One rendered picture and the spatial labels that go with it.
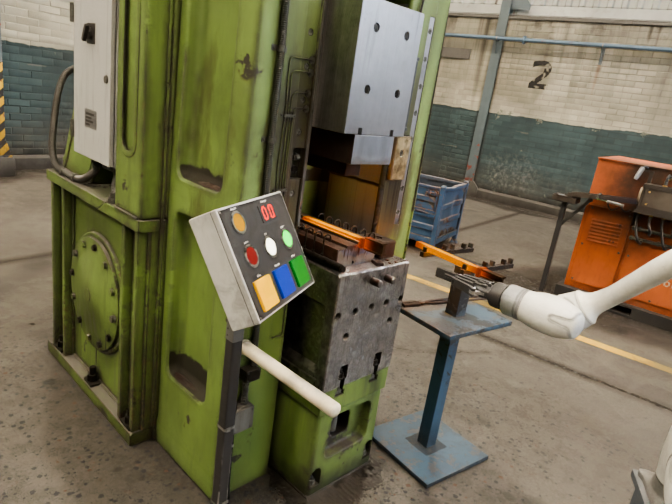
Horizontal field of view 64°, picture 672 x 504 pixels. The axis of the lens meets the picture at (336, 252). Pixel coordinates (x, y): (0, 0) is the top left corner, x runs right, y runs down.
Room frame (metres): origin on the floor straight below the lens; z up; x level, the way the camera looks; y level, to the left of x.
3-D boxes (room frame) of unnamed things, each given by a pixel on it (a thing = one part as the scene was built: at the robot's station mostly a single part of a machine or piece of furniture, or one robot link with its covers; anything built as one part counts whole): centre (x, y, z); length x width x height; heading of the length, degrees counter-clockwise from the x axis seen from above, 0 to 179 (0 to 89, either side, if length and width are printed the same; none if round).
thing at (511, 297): (1.42, -0.52, 1.00); 0.09 x 0.06 x 0.09; 137
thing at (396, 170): (2.12, -0.19, 1.27); 0.09 x 0.02 x 0.17; 137
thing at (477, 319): (2.11, -0.53, 0.66); 0.40 x 0.30 x 0.02; 129
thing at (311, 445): (1.99, 0.05, 0.23); 0.55 x 0.37 x 0.47; 47
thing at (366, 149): (1.94, 0.08, 1.32); 0.42 x 0.20 x 0.10; 47
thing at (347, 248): (1.94, 0.08, 0.96); 0.42 x 0.20 x 0.09; 47
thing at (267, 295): (1.20, 0.15, 1.01); 0.07 x 0.05 x 0.07; 162
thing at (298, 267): (1.39, 0.09, 1.01); 0.07 x 0.05 x 0.07; 162
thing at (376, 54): (1.97, 0.05, 1.56); 0.42 x 0.39 x 0.40; 47
